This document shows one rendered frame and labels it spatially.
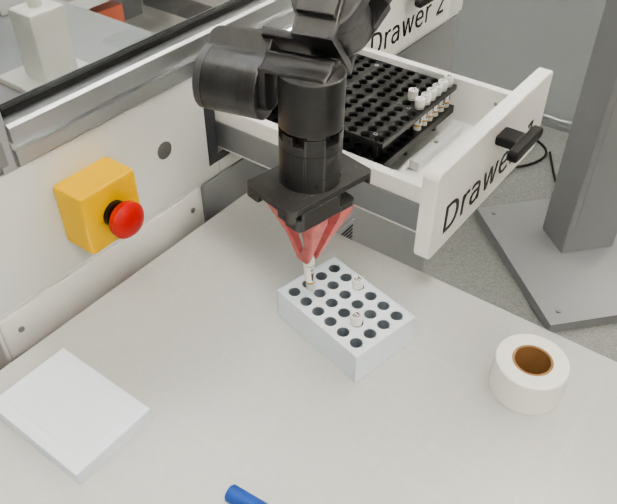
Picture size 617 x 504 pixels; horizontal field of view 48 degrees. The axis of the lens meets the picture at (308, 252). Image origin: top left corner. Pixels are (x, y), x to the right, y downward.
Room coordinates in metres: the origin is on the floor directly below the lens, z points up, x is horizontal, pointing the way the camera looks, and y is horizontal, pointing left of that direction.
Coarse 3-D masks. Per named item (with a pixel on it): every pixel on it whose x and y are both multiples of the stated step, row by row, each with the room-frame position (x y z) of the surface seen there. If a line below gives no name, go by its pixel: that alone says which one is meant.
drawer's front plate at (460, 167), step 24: (552, 72) 0.78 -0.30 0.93; (528, 96) 0.73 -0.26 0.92; (480, 120) 0.67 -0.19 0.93; (504, 120) 0.68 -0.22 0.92; (528, 120) 0.74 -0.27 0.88; (456, 144) 0.62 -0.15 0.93; (480, 144) 0.63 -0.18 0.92; (432, 168) 0.57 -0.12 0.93; (456, 168) 0.59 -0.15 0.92; (480, 168) 0.64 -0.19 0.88; (432, 192) 0.56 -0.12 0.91; (456, 192) 0.59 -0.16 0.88; (480, 192) 0.65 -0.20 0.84; (432, 216) 0.56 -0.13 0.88; (456, 216) 0.60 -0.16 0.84; (432, 240) 0.56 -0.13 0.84
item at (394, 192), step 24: (432, 72) 0.85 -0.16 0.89; (456, 96) 0.83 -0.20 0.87; (480, 96) 0.81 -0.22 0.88; (504, 96) 0.79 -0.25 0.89; (216, 120) 0.76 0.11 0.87; (240, 120) 0.74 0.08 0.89; (264, 120) 0.72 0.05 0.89; (456, 120) 0.82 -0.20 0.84; (240, 144) 0.73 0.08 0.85; (264, 144) 0.71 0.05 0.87; (384, 168) 0.62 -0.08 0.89; (408, 168) 0.71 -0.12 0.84; (360, 192) 0.63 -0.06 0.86; (384, 192) 0.61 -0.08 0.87; (408, 192) 0.60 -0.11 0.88; (384, 216) 0.61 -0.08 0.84; (408, 216) 0.59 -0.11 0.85
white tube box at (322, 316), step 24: (336, 264) 0.58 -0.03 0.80; (288, 288) 0.54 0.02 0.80; (336, 288) 0.55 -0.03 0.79; (288, 312) 0.52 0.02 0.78; (312, 312) 0.51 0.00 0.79; (336, 312) 0.50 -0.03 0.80; (384, 312) 0.50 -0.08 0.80; (408, 312) 0.50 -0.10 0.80; (312, 336) 0.49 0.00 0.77; (336, 336) 0.47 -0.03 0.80; (360, 336) 0.47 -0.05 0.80; (384, 336) 0.47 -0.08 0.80; (408, 336) 0.49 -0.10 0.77; (336, 360) 0.46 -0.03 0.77; (360, 360) 0.44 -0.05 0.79; (384, 360) 0.47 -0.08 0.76
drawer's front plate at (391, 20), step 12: (396, 0) 1.06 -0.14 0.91; (408, 0) 1.09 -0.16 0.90; (444, 0) 1.20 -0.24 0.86; (396, 12) 1.06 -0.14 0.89; (408, 12) 1.10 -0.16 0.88; (432, 12) 1.16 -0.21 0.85; (444, 12) 1.20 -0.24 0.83; (384, 24) 1.04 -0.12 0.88; (396, 24) 1.07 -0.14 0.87; (432, 24) 1.17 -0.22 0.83; (384, 36) 1.04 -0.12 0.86; (396, 36) 1.07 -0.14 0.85; (408, 36) 1.10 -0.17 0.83; (396, 48) 1.07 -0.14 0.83
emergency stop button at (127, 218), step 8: (128, 200) 0.57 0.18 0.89; (120, 208) 0.55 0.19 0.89; (128, 208) 0.55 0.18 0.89; (136, 208) 0.56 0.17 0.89; (112, 216) 0.55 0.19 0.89; (120, 216) 0.55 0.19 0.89; (128, 216) 0.55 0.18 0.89; (136, 216) 0.56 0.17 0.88; (112, 224) 0.54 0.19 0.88; (120, 224) 0.54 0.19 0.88; (128, 224) 0.55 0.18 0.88; (136, 224) 0.55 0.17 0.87; (112, 232) 0.54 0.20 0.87; (120, 232) 0.54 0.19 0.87; (128, 232) 0.55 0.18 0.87; (136, 232) 0.55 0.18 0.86
